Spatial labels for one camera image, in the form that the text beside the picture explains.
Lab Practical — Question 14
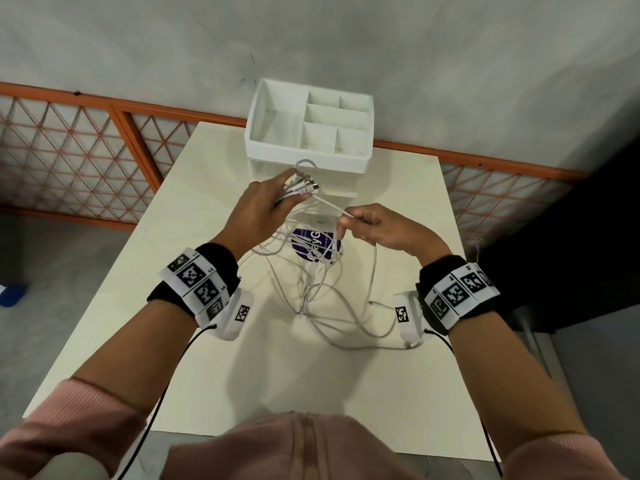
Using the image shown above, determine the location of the pink sweater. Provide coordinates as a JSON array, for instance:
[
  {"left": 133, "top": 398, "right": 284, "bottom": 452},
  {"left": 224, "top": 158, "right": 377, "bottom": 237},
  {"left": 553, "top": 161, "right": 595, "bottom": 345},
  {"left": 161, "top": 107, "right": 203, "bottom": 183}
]
[{"left": 0, "top": 378, "right": 640, "bottom": 480}]

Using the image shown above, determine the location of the orange mesh fence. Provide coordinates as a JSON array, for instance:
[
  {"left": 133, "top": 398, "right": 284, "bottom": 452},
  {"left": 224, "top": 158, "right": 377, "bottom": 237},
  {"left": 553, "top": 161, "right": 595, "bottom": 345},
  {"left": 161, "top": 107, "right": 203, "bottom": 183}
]
[{"left": 0, "top": 82, "right": 592, "bottom": 251}]

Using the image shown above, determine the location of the black left camera cable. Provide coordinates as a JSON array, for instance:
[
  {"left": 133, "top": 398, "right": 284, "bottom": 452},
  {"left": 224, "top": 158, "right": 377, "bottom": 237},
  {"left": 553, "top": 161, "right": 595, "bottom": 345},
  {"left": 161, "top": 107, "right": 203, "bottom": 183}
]
[{"left": 117, "top": 324, "right": 219, "bottom": 480}]

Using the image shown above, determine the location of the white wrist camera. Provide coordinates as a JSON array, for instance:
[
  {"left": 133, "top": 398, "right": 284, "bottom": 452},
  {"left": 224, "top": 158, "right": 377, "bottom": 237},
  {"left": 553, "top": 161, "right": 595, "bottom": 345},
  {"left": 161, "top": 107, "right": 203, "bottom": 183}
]
[
  {"left": 207, "top": 287, "right": 256, "bottom": 342},
  {"left": 392, "top": 291, "right": 426, "bottom": 348}
]

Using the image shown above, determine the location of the black furniture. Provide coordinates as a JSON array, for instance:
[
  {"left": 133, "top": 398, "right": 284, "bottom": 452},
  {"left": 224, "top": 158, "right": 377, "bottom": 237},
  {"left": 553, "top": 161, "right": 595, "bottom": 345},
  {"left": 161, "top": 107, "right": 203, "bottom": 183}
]
[{"left": 469, "top": 145, "right": 640, "bottom": 336}]

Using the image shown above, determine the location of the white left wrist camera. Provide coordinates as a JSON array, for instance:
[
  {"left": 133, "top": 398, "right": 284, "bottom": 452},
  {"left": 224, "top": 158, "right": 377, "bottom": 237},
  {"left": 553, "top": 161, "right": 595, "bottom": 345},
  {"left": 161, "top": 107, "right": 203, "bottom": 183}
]
[{"left": 207, "top": 287, "right": 256, "bottom": 342}]

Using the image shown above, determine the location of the blue shoe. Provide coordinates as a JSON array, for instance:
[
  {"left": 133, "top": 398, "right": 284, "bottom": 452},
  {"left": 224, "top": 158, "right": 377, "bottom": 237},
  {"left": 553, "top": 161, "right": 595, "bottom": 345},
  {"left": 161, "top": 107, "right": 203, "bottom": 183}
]
[{"left": 0, "top": 284, "right": 28, "bottom": 309}]

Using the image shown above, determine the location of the black right camera cable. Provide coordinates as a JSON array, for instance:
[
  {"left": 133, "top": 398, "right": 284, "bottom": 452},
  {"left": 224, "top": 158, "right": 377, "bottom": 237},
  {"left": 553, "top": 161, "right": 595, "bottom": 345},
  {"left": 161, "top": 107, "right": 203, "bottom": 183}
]
[{"left": 424, "top": 329, "right": 504, "bottom": 478}]

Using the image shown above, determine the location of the black left wristband with markers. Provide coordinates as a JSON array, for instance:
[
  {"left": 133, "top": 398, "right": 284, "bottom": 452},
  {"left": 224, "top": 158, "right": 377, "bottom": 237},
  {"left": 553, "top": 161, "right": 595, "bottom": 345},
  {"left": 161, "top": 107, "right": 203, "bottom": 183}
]
[{"left": 146, "top": 243, "right": 242, "bottom": 329}]

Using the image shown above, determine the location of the person's left hand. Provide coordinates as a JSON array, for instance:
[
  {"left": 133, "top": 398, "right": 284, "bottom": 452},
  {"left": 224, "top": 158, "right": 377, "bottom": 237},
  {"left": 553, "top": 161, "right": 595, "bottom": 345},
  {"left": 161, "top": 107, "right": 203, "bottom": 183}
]
[{"left": 212, "top": 168, "right": 321, "bottom": 265}]

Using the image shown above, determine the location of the purple round sticker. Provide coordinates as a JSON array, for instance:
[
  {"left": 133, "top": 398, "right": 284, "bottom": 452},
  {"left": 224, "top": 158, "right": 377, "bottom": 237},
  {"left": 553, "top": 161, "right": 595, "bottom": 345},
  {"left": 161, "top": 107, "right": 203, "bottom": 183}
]
[{"left": 291, "top": 227, "right": 344, "bottom": 264}]

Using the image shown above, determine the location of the black right wristband with markers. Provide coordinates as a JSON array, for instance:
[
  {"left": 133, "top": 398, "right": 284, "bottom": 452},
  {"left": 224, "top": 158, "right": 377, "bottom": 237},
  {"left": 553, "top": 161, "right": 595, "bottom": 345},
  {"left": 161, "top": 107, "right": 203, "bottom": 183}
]
[{"left": 416, "top": 255, "right": 501, "bottom": 336}]

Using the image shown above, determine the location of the tangle of white cables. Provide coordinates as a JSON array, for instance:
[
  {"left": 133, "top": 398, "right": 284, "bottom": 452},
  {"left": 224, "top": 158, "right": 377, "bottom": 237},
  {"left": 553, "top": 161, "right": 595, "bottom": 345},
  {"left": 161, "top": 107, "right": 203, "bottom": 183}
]
[{"left": 239, "top": 159, "right": 412, "bottom": 351}]

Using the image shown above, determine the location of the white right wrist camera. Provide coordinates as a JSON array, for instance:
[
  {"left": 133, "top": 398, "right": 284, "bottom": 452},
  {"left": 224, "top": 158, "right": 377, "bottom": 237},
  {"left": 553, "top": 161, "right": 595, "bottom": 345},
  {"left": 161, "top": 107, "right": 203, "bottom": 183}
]
[{"left": 392, "top": 291, "right": 426, "bottom": 348}]

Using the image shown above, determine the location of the person's left forearm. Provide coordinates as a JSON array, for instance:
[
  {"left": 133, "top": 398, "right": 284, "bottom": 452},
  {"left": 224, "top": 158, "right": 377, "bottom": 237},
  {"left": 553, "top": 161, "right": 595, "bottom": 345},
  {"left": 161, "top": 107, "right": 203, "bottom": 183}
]
[{"left": 69, "top": 299, "right": 202, "bottom": 421}]

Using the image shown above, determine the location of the white compartment organizer box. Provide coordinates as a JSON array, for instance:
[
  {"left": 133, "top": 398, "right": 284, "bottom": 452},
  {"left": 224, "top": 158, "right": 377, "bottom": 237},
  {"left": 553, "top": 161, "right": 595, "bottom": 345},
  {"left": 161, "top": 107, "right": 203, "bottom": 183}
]
[{"left": 244, "top": 78, "right": 375, "bottom": 198}]

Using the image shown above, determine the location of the black camera cable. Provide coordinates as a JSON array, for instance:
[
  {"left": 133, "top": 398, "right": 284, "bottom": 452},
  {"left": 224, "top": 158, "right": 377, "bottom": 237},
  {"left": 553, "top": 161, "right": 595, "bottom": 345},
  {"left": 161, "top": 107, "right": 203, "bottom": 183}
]
[
  {"left": 424, "top": 329, "right": 504, "bottom": 478},
  {"left": 117, "top": 324, "right": 219, "bottom": 480}
]

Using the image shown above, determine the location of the black wristband with markers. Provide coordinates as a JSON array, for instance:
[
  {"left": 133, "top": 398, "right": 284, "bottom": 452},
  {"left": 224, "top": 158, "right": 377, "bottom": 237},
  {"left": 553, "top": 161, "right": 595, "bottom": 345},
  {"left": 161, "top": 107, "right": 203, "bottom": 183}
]
[
  {"left": 146, "top": 243, "right": 242, "bottom": 329},
  {"left": 416, "top": 255, "right": 501, "bottom": 336}
]

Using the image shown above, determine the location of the person's right hand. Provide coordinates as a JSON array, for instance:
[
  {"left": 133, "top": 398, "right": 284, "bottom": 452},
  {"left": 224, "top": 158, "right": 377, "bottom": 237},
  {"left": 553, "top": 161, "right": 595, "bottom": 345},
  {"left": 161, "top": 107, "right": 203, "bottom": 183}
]
[{"left": 337, "top": 203, "right": 452, "bottom": 268}]

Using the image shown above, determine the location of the person's right forearm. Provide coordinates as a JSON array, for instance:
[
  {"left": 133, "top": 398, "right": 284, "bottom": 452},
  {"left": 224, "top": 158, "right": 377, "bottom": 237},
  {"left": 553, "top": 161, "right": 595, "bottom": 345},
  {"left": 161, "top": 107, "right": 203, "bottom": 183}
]
[{"left": 444, "top": 311, "right": 587, "bottom": 461}]

